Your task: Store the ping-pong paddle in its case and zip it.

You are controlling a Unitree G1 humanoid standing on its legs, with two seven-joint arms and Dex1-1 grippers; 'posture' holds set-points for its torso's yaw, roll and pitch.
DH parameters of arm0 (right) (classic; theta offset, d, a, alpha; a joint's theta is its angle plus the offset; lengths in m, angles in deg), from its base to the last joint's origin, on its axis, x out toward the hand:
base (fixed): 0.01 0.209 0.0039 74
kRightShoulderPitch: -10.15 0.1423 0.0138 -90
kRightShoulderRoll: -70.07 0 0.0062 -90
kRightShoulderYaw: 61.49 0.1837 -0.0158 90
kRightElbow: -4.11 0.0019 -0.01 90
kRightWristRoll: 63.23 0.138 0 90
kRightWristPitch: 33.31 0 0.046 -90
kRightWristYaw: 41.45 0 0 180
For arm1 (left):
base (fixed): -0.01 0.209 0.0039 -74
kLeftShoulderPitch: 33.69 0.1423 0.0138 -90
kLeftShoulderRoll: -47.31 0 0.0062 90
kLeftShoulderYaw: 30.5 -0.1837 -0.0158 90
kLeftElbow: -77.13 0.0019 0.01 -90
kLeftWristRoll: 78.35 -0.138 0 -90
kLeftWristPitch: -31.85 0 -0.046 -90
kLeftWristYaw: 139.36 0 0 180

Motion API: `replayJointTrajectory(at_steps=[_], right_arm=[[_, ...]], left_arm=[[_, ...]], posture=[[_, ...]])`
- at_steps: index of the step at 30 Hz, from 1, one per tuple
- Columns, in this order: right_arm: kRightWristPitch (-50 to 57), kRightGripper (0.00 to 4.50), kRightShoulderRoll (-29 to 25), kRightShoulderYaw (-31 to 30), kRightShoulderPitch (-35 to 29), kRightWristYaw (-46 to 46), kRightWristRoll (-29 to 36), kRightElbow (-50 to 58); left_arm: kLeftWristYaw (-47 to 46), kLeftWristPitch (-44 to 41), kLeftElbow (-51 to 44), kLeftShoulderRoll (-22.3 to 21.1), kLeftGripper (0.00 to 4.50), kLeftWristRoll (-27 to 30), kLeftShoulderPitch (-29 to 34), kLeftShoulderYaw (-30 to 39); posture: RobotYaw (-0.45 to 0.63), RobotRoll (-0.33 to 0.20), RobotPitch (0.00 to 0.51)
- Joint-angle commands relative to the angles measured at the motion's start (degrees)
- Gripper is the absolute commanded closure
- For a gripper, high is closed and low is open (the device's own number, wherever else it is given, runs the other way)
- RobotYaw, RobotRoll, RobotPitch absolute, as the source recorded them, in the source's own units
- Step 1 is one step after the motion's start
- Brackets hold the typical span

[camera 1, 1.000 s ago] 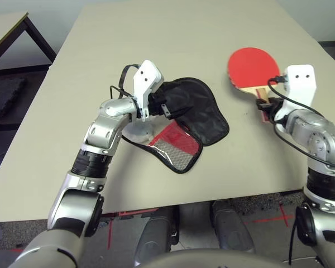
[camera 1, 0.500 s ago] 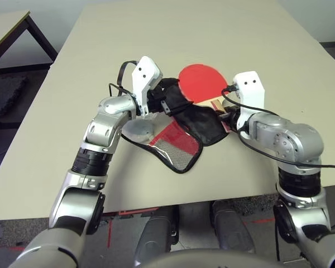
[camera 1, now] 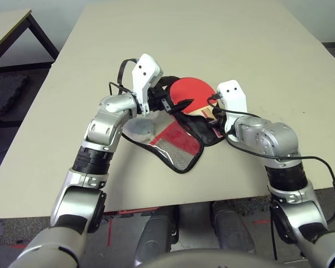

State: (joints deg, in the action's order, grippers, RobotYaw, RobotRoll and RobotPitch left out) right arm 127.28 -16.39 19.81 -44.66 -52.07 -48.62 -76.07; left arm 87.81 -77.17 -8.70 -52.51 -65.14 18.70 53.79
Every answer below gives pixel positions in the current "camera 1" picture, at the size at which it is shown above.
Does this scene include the grey robot left leg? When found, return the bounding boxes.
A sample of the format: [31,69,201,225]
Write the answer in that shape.
[135,208,179,263]

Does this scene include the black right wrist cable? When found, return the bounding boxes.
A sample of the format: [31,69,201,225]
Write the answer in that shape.
[208,94,335,260]

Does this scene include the red black paddle case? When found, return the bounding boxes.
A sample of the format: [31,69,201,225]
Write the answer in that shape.
[121,75,227,174]

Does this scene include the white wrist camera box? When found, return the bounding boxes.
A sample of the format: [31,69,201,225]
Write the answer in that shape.
[131,54,164,117]
[216,80,249,115]

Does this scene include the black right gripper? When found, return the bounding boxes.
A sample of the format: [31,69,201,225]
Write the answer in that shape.
[212,107,227,133]

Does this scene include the grey robot torso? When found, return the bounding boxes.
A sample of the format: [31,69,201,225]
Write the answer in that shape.
[136,249,285,268]

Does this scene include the grey robot right leg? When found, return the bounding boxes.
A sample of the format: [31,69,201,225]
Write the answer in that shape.
[212,202,256,253]

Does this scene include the grey robot leg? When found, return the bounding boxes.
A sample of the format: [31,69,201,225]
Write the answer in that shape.
[212,202,256,253]
[135,208,179,263]

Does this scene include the black foam floor mat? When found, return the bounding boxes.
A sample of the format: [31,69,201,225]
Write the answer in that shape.
[0,73,28,117]

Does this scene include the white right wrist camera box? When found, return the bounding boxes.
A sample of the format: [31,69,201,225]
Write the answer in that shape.
[216,80,249,115]

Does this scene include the flat black left wrist cable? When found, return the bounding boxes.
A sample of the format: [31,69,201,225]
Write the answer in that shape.
[118,58,139,84]

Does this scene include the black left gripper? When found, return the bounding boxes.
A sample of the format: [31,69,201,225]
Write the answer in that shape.
[148,82,196,114]

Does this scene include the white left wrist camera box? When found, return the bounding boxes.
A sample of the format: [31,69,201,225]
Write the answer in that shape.
[131,54,164,117]

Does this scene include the red ping-pong paddle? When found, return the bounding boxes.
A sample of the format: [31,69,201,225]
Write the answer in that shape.
[169,77,221,137]

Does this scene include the grey drawstring pouch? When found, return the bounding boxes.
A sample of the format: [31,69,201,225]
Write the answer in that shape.
[123,113,157,143]

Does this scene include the thin black left wrist cable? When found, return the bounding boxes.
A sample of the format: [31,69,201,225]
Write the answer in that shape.
[108,82,136,97]

